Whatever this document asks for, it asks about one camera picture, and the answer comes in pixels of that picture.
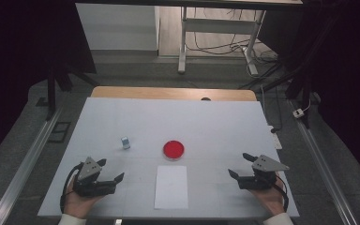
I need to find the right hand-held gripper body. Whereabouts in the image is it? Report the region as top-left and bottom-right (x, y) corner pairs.
(237, 154), (291, 191)

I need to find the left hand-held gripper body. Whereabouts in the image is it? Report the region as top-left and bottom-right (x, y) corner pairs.
(72, 157), (117, 198)

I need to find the round red ink pad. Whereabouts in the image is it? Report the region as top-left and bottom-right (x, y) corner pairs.
(162, 140), (186, 161)

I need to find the person's right hand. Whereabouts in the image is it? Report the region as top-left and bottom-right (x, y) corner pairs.
(248, 183), (287, 218)

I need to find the person's left hand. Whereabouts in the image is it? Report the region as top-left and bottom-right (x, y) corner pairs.
(63, 176), (106, 219)

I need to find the white paper sheet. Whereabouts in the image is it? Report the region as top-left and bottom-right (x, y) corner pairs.
(154, 165), (189, 210)

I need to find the black metal stand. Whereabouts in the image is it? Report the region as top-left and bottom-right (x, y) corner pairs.
(45, 60), (101, 122)
(238, 59), (315, 129)

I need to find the wooden table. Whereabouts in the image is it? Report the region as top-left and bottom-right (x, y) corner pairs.
(90, 85), (258, 102)

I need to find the white cabinet panel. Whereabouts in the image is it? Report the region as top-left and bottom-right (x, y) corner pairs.
(75, 3), (160, 52)

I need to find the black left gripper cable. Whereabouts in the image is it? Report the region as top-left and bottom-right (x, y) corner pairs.
(59, 162), (85, 214)

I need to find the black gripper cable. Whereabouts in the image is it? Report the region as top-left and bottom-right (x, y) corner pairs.
(275, 174), (291, 213)
(59, 162), (85, 214)

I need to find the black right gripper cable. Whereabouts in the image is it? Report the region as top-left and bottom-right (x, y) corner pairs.
(275, 174), (291, 213)

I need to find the black floor socket frame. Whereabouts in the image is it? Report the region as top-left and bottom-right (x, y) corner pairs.
(48, 121), (71, 144)

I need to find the aluminium floor rail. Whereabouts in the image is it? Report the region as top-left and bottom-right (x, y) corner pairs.
(289, 99), (359, 225)
(0, 106), (64, 225)

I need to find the tangle of black floor cables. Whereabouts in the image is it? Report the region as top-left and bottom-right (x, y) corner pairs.
(186, 7), (279, 65)

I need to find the white metal desk frame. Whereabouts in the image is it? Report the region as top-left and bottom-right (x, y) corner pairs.
(177, 6), (267, 76)

